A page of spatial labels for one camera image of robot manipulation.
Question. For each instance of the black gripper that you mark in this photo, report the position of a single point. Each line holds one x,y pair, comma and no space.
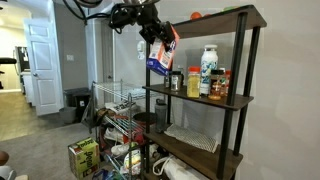
148,16

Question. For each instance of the white printed bag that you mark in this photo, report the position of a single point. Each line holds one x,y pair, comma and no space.
120,107

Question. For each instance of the small grey bin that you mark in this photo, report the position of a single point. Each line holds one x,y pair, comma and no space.
67,115

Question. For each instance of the black camera stand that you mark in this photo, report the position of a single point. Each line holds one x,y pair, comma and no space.
1,80

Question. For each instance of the dark round pot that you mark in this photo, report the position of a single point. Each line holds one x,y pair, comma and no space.
143,119

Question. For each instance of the black stereo camera bar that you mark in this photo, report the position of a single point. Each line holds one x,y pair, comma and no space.
7,60

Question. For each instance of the brown jar black lid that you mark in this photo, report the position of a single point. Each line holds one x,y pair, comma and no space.
216,86

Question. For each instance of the grey hanging bag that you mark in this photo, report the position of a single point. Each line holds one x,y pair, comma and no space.
88,115

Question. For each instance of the green round object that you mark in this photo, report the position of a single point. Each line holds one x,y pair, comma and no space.
230,8

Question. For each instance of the dark grey water bottle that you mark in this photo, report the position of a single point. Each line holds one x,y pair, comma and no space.
160,116

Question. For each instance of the white grey object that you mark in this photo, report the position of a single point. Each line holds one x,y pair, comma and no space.
8,173

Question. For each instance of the white printed bottle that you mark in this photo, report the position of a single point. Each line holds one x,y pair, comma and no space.
209,66

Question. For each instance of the grey shaded door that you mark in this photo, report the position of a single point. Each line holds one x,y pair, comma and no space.
107,60

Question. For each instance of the white shoes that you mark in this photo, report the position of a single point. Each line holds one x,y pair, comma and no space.
113,134

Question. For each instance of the red lid spice jar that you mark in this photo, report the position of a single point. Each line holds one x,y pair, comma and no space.
227,81

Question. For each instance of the white wall device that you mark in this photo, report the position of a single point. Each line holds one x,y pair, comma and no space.
141,50

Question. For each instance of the brown ball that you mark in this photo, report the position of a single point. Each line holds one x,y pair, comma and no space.
3,157

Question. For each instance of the yellow spice jar orange lid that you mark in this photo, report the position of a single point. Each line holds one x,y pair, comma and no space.
193,85

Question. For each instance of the red box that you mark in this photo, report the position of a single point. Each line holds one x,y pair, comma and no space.
133,131

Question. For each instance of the dark appliance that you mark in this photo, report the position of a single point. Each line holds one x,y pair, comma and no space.
22,59

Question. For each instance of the white cabinet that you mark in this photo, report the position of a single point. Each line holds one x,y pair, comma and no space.
27,87

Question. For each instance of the black trash bin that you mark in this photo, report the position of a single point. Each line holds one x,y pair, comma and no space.
77,100

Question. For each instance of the orange ball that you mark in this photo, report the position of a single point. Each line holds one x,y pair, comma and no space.
196,15

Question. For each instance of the white light switch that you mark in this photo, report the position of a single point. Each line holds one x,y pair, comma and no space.
70,58

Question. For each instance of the black frame wooden shelf unit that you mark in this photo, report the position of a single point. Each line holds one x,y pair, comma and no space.
216,23

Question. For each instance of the white blue orange box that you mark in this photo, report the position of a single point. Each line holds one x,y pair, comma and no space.
161,60

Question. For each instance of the white bag with graphic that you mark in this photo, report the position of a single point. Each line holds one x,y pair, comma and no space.
133,161

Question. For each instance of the pepper jar black lid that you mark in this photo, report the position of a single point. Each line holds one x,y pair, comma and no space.
175,81
167,81

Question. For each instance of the green cardboard box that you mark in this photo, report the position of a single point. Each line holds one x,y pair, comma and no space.
83,158

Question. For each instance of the checked white cloth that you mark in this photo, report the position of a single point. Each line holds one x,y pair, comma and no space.
191,137

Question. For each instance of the open white panel door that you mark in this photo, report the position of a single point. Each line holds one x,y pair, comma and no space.
45,66

